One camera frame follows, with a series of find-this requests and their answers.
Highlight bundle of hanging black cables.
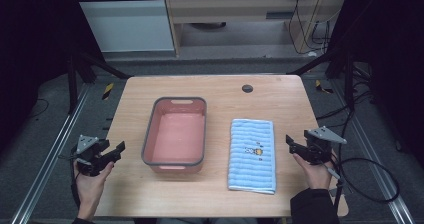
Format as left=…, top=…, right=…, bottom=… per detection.
left=287, top=0, right=334, bottom=56

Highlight yellow black tape strip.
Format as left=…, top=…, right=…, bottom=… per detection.
left=314, top=79, right=335, bottom=95
left=101, top=82, right=115, bottom=101

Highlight black metal stand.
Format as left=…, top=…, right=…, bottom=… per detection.
left=65, top=49, right=133, bottom=116
left=294, top=47, right=356, bottom=112

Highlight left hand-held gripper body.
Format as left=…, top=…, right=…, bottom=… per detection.
left=71, top=134, right=111, bottom=178

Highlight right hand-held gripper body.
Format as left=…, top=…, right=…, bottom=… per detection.
left=302, top=125, right=348, bottom=166

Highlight white cabinet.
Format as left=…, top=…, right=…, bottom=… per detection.
left=70, top=0, right=177, bottom=54

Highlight person's right hand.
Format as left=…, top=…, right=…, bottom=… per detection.
left=292, top=151, right=336, bottom=191

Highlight aluminium floor rail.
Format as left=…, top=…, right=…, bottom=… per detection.
left=331, top=80, right=416, bottom=224
left=9, top=83, right=92, bottom=224

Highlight light wooden desk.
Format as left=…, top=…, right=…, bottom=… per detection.
left=161, top=0, right=350, bottom=58

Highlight pink basin with grey rim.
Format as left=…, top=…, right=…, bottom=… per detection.
left=140, top=96, right=208, bottom=175

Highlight black looped gripper cable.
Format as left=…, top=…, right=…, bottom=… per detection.
left=327, top=152, right=401, bottom=218

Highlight blue striped towel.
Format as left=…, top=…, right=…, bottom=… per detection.
left=227, top=117, right=278, bottom=196

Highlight black floor cables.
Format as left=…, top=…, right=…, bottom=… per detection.
left=315, top=63, right=381, bottom=130

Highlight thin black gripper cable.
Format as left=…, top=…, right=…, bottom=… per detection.
left=57, top=153, right=82, bottom=209

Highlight person's left hand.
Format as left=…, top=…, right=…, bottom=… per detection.
left=73, top=160, right=116, bottom=202

